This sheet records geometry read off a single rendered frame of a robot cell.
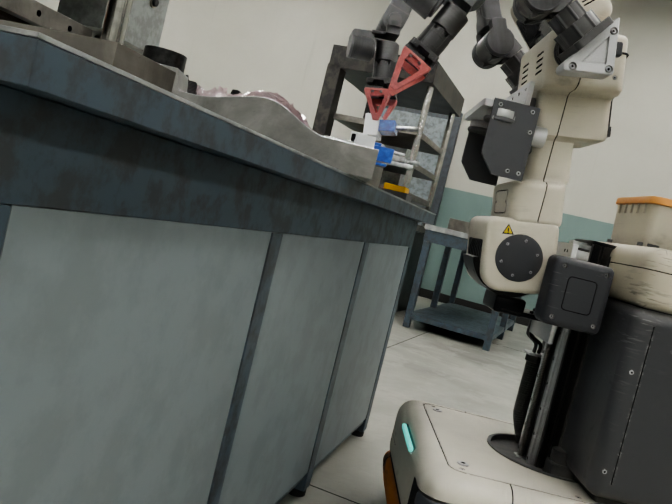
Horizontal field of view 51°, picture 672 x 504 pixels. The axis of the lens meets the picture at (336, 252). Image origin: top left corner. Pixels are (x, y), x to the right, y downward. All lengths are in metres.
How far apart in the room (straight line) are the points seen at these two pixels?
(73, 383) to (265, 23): 8.80
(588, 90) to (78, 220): 1.19
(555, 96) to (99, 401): 1.19
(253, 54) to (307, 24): 0.80
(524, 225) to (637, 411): 0.44
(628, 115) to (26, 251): 7.83
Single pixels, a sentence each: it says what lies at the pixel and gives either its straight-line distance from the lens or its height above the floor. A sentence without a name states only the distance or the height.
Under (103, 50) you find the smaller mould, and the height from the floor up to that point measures 0.86.
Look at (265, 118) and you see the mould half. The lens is 1.29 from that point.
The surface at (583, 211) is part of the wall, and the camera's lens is 8.10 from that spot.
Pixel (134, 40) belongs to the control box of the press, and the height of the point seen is 1.09.
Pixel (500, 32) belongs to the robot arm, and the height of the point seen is 1.27.
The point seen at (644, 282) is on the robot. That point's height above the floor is 0.74.
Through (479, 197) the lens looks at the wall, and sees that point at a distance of 8.19.
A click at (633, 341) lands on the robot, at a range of 1.52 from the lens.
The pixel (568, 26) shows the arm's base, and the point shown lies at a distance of 1.52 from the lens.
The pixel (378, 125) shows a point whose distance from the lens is 1.75.
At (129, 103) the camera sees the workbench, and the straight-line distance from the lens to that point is 0.64.
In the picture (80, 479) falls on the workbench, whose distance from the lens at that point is 0.86.
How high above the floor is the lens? 0.73
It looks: 3 degrees down
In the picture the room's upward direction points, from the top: 14 degrees clockwise
